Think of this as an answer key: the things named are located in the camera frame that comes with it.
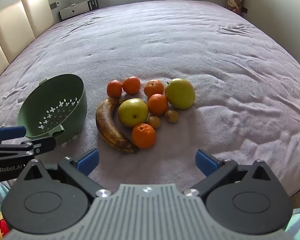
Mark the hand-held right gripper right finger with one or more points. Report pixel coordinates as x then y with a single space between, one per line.
206 161

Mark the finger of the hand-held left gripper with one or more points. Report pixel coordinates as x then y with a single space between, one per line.
12 132
43 145

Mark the green colander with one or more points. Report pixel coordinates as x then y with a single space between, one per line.
72 105

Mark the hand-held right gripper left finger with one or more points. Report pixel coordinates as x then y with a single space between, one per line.
88 161

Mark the brown overripe banana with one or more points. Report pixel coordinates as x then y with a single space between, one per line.
105 125

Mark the orange mandarin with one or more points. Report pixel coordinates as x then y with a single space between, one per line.
154 87
114 88
131 85
157 104
143 135

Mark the black open shelf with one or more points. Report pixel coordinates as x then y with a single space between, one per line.
93 3

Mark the small brown round fruit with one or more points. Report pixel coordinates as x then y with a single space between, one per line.
154 122
171 116

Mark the yellow-green pear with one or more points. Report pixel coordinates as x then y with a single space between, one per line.
180 93

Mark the small yellow-green apple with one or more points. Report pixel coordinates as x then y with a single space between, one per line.
133 112

